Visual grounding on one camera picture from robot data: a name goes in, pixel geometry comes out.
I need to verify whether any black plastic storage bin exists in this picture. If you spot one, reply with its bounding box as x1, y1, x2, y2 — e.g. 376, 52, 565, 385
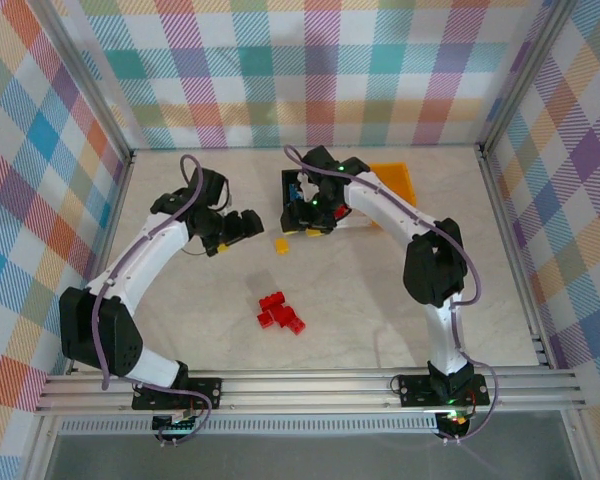
278, 168, 331, 235

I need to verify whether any clear plastic storage bin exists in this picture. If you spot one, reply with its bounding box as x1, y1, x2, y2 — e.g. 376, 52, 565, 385
332, 202, 381, 231

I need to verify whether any yellow plastic storage bin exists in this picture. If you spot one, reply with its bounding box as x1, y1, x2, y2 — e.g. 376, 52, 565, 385
368, 161, 417, 232

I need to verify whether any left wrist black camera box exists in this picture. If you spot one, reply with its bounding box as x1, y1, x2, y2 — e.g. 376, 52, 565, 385
237, 208, 266, 240

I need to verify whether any aluminium side rail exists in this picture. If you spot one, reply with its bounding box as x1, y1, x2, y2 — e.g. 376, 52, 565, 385
477, 144, 557, 371
64, 149, 136, 376

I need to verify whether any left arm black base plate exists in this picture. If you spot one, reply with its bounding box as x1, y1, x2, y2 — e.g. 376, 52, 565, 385
131, 375, 224, 412

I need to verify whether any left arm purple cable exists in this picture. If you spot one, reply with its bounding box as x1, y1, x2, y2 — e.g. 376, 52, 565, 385
93, 154, 214, 446

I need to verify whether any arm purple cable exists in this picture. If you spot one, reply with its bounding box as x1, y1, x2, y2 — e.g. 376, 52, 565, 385
93, 154, 214, 446
283, 144, 501, 444

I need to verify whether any aluminium mounting rail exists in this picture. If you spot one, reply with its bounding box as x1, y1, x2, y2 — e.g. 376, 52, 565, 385
33, 367, 587, 417

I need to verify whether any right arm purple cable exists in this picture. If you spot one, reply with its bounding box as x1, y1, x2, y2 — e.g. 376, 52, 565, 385
283, 144, 501, 444

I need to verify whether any aluminium frame post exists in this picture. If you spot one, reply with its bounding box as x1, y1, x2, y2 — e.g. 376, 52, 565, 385
478, 0, 581, 159
27, 0, 134, 166

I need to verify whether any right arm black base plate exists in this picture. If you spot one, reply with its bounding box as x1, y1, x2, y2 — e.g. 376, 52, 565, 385
396, 370, 491, 409

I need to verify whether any slotted grey cable duct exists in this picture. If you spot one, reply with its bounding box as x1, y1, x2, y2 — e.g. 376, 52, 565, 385
58, 418, 440, 435

